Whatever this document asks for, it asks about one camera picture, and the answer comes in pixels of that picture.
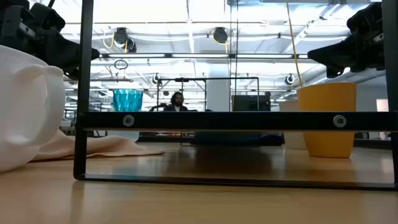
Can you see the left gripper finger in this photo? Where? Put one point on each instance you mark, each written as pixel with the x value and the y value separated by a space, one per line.
pixel 68 51
pixel 73 71

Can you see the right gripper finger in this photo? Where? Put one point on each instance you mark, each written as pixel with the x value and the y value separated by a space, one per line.
pixel 335 72
pixel 339 53

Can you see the orange plastic cup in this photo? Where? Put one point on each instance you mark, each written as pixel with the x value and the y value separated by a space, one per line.
pixel 328 96

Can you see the beige paper cup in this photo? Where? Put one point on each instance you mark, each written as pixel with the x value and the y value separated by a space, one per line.
pixel 289 105

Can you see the white ceramic mug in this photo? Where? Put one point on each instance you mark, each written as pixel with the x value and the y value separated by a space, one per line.
pixel 25 109

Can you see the teal faceted plastic cup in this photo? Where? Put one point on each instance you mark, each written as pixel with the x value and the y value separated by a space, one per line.
pixel 127 99

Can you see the black shelf riser clear top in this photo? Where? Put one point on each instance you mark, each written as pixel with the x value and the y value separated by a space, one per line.
pixel 217 120

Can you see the pink cloth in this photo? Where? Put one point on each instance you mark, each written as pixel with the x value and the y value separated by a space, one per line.
pixel 102 147

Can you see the black screen panel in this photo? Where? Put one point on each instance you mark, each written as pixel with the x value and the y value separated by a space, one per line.
pixel 250 103

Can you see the person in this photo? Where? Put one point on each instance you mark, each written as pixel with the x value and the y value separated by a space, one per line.
pixel 177 104

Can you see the long ceiling light bar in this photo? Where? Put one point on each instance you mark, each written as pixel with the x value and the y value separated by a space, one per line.
pixel 199 56

